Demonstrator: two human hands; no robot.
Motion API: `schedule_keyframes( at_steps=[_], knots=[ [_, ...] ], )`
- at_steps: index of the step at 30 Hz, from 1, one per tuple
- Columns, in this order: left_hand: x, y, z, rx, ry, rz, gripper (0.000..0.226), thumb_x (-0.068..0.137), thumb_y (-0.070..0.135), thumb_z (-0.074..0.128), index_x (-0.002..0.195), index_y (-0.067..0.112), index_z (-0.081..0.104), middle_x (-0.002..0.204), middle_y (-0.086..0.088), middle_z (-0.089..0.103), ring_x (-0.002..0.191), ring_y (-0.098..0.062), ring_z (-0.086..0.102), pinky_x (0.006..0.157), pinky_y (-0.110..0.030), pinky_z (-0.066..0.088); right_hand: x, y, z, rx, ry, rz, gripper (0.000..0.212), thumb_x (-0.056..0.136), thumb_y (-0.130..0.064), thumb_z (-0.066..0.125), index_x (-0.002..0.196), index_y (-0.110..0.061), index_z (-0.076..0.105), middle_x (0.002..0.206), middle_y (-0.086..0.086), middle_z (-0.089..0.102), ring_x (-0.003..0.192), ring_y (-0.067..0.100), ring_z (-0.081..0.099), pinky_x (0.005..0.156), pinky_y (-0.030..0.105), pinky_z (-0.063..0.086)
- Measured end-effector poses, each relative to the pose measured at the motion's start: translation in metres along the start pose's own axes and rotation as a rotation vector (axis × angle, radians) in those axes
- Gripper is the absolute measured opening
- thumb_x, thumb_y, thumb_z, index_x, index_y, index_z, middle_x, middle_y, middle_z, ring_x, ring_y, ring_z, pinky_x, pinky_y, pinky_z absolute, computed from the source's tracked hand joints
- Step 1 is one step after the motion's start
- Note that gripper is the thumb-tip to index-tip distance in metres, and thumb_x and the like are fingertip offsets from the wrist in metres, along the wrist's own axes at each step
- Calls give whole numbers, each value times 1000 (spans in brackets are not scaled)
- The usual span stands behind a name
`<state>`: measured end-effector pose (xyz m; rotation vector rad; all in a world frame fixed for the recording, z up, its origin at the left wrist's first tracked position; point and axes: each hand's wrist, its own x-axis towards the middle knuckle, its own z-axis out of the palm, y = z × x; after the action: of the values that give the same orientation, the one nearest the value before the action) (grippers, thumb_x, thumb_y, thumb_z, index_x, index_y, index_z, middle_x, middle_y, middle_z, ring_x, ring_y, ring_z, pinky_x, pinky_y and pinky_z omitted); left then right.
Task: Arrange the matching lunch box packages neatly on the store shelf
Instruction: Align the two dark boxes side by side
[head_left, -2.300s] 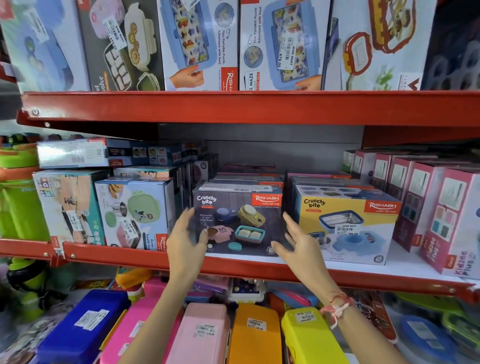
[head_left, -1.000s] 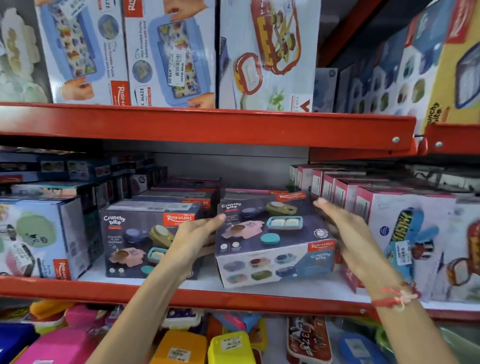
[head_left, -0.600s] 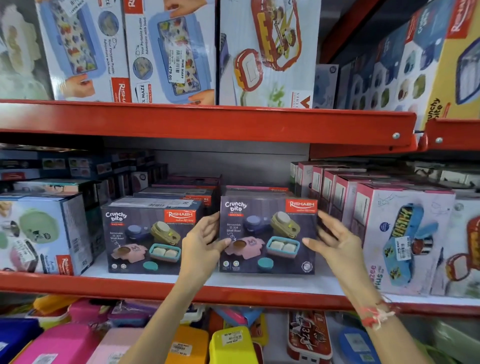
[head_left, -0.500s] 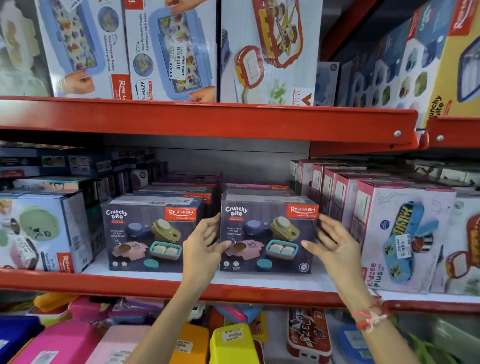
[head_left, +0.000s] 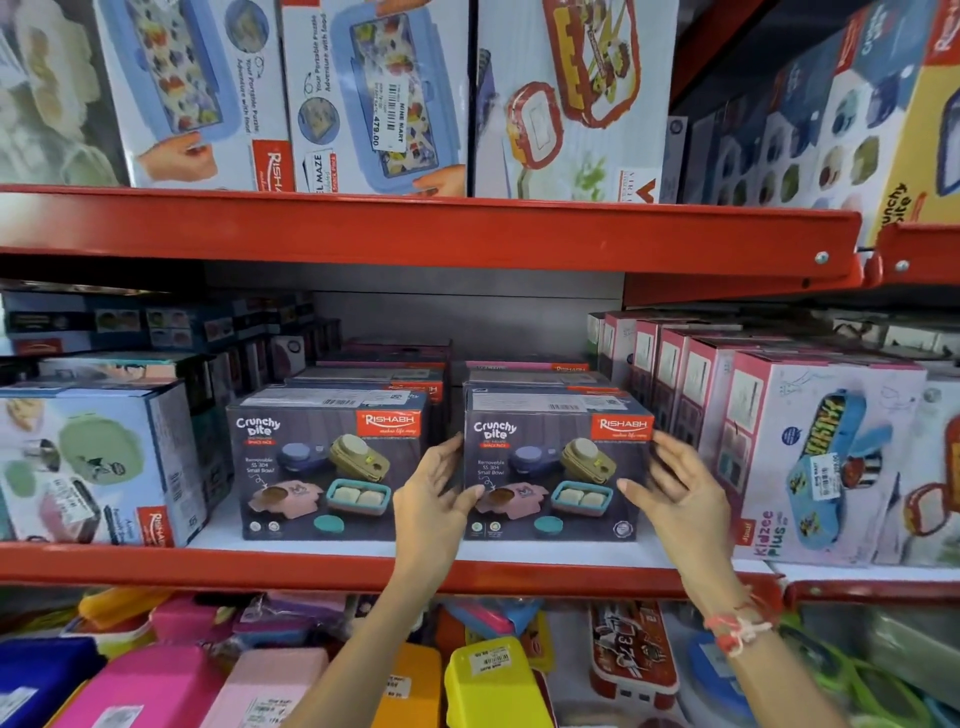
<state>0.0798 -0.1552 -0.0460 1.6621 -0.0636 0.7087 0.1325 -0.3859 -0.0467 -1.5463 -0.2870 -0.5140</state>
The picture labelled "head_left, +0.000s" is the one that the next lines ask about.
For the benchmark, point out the person's right hand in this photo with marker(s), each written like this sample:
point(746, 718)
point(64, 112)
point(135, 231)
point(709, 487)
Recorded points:
point(694, 525)

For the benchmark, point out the person's left hand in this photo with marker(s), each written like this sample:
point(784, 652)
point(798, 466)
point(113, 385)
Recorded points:
point(427, 525)

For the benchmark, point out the Crunchy Bite box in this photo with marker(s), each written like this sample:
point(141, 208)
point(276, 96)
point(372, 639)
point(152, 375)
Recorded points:
point(315, 480)
point(547, 465)

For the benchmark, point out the red metal shelf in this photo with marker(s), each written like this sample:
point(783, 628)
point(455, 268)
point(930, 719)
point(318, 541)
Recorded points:
point(225, 566)
point(862, 592)
point(915, 255)
point(450, 232)

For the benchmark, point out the person's left forearm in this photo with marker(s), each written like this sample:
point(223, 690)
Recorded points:
point(360, 667)

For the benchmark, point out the white box with red-rimmed lunchbox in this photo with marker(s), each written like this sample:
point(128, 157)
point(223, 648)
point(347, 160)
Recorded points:
point(934, 487)

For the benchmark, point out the white printed box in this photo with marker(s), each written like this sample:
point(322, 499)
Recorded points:
point(900, 334)

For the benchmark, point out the green lunchbox picture box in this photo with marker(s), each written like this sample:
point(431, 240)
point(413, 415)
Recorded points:
point(97, 465)

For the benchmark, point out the pale teal-topped box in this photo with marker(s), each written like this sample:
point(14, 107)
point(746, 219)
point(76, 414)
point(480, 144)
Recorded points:
point(120, 367)

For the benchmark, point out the blue puzzle lunchbox box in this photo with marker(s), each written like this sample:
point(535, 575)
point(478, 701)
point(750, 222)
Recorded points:
point(187, 82)
point(375, 97)

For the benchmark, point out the white box with red lunchbox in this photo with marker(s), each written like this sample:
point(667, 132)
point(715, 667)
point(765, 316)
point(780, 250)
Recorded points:
point(577, 97)

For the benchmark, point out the dark box with cream lunchboxes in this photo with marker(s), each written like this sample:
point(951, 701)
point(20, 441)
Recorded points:
point(52, 97)

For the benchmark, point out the blue and pink case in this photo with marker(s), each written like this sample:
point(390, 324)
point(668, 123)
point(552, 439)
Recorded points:
point(487, 619)

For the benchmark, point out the row of pink-edged boxes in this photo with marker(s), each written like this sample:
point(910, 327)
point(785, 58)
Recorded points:
point(810, 450)

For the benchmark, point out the red printed case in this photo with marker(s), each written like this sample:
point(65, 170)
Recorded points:
point(634, 652)

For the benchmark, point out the blue-lidded container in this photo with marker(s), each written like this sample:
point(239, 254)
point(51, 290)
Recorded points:
point(712, 675)

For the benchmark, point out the orange plastic case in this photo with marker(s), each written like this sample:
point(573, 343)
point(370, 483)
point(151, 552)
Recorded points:
point(412, 686)

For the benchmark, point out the purple and pink case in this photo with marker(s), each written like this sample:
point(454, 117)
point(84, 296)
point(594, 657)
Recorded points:
point(285, 619)

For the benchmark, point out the yellow plastic case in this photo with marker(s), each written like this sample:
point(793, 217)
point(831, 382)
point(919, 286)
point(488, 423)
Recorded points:
point(495, 690)

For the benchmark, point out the pale pink plastic case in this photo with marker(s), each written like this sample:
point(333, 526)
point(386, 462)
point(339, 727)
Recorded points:
point(262, 686)

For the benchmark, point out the group of green-lidded containers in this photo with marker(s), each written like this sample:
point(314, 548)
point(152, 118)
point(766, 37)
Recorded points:
point(885, 675)

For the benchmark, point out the yellow-orange plastic case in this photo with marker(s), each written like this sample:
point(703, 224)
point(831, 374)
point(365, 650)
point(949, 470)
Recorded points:
point(120, 606)

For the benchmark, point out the row of dark blue boxes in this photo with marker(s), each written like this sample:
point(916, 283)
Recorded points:
point(172, 326)

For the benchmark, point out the magenta plastic case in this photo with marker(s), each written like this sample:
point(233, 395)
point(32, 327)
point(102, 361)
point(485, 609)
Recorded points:
point(142, 686)

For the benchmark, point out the blue plastic case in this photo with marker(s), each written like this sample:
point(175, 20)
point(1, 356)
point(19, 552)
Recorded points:
point(37, 675)

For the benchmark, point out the row of navy and white boxes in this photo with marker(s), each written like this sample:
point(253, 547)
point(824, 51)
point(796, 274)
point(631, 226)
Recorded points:
point(825, 127)

